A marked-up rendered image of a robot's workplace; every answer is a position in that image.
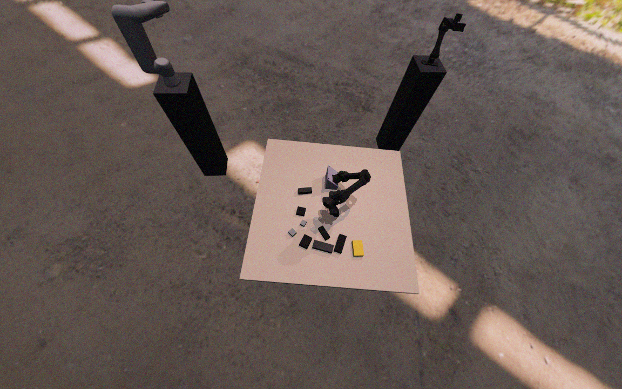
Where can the yellow rectangular block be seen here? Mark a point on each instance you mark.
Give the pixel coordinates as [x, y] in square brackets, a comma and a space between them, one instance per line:
[357, 248]

